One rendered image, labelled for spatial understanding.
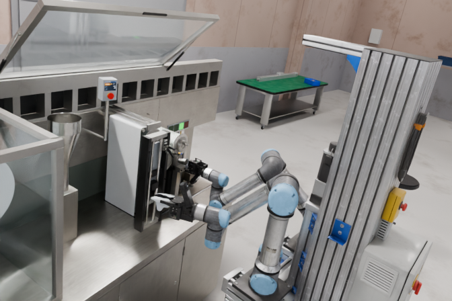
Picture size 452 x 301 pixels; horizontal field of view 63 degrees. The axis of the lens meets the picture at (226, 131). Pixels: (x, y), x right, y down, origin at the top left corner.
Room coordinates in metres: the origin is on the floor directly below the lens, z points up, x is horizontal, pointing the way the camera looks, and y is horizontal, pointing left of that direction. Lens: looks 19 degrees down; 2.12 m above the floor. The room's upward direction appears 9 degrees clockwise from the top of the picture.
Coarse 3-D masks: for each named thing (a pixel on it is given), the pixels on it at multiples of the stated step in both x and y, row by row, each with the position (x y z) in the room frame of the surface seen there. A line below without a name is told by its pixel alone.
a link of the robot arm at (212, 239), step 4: (208, 228) 1.40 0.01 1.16; (224, 228) 1.47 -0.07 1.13; (208, 232) 1.40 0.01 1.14; (212, 232) 1.39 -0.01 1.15; (216, 232) 1.39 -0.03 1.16; (220, 232) 1.40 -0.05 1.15; (208, 236) 1.40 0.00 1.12; (212, 236) 1.39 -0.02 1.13; (216, 236) 1.39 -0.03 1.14; (220, 236) 1.40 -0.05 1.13; (204, 240) 1.42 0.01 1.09; (208, 240) 1.40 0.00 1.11; (212, 240) 1.39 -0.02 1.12; (216, 240) 1.39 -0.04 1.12; (220, 240) 1.41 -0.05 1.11; (204, 244) 1.41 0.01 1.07; (208, 244) 1.39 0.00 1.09; (212, 244) 1.39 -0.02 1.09; (216, 244) 1.39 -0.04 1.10; (220, 244) 1.42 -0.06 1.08; (212, 248) 1.39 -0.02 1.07; (216, 248) 1.40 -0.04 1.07
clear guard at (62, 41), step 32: (32, 32) 1.40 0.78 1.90; (64, 32) 1.52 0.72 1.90; (96, 32) 1.65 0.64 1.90; (128, 32) 1.82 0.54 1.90; (160, 32) 2.01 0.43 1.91; (192, 32) 2.24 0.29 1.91; (32, 64) 1.59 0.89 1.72; (64, 64) 1.74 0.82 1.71; (96, 64) 1.93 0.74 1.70; (128, 64) 2.16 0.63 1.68
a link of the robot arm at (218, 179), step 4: (212, 172) 2.01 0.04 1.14; (216, 172) 2.01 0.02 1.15; (220, 172) 2.03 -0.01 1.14; (212, 176) 1.99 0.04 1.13; (216, 176) 1.99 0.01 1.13; (220, 176) 1.98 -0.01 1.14; (224, 176) 1.98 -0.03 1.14; (212, 180) 1.99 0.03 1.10; (216, 180) 1.97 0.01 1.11; (220, 180) 1.96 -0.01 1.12; (224, 180) 1.96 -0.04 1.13; (228, 180) 2.00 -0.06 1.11; (212, 184) 1.99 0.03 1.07; (216, 184) 1.97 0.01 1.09; (220, 184) 1.96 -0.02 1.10; (224, 184) 1.96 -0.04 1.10
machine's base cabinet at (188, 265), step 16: (192, 240) 1.86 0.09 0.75; (224, 240) 2.23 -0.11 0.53; (160, 256) 1.60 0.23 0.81; (176, 256) 1.73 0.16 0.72; (192, 256) 1.88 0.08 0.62; (208, 256) 2.05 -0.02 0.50; (144, 272) 1.50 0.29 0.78; (160, 272) 1.62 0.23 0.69; (176, 272) 1.75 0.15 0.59; (192, 272) 1.91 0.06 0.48; (208, 272) 2.08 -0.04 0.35; (112, 288) 1.33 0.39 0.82; (128, 288) 1.41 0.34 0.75; (144, 288) 1.51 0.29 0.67; (160, 288) 1.63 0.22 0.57; (176, 288) 1.77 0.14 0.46; (192, 288) 1.93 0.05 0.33; (208, 288) 2.12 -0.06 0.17
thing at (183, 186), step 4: (180, 184) 1.46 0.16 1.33; (184, 184) 1.46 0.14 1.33; (180, 188) 1.45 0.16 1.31; (184, 188) 1.45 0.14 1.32; (188, 188) 1.48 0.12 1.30; (184, 192) 1.45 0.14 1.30; (188, 192) 1.47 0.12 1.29; (184, 196) 1.44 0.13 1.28; (188, 196) 1.45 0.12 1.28; (184, 200) 1.44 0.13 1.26; (188, 200) 1.44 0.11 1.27; (192, 200) 1.47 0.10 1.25; (188, 204) 1.44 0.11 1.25; (192, 204) 1.46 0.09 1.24
